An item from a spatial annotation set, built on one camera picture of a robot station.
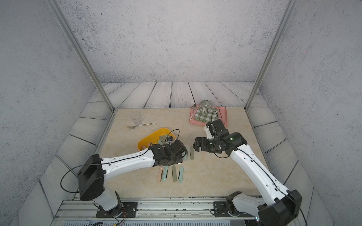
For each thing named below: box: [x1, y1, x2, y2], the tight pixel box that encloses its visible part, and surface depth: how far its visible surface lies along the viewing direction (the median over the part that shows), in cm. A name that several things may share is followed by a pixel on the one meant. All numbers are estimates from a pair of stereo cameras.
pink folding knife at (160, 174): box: [156, 166, 164, 184], surface depth 86 cm
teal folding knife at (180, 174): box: [178, 166, 184, 183], surface depth 86 cm
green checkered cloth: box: [194, 107, 220, 123], surface depth 117 cm
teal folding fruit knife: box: [162, 165, 169, 182], surface depth 87 cm
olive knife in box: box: [158, 134, 168, 146], surface depth 104 cm
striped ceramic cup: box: [199, 99, 212, 114], surface depth 116 cm
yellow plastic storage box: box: [137, 127, 176, 151], surface depth 101 cm
